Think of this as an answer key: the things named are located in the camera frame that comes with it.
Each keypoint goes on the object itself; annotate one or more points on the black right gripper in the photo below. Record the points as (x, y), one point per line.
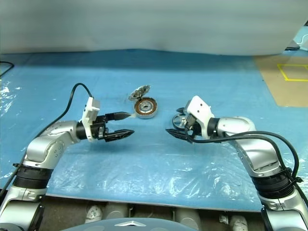
(193, 130)

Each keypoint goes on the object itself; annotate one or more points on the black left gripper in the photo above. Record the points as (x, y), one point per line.
(99, 127)

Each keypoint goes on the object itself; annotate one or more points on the silver spoked motor rotor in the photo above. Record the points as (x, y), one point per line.
(179, 121)

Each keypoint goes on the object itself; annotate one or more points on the silver motor housing copper windings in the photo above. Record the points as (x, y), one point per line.
(145, 113)

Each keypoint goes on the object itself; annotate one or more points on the silver motor cover plate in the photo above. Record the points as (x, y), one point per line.
(140, 91)

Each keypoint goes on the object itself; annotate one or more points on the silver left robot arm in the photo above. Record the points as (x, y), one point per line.
(43, 149)

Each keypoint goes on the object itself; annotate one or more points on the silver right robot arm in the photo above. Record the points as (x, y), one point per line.
(260, 149)

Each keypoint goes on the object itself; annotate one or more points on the blue table mat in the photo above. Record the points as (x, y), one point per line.
(144, 79)

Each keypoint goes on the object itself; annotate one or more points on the clear plastic film sheet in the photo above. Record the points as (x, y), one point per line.
(168, 183)

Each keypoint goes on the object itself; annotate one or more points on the grey rounded cylinder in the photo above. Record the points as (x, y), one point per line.
(115, 210)
(187, 219)

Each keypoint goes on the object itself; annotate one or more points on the white perforated rounded shape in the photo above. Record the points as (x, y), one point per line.
(93, 214)
(238, 223)

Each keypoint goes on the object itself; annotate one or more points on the brown cardboard sheet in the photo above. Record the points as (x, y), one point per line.
(269, 79)

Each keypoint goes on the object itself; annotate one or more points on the grey robot torso top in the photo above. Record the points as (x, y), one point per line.
(130, 226)

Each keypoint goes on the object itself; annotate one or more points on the white foam sheet backdrop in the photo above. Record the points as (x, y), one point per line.
(144, 24)

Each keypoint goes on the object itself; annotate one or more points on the black flat device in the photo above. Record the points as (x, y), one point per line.
(292, 48)

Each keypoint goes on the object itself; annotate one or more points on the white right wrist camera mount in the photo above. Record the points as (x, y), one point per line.
(199, 106)

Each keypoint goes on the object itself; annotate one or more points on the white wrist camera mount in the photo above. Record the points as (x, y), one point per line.
(199, 106)
(87, 120)

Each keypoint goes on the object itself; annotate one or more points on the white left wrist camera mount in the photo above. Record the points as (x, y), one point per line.
(87, 120)

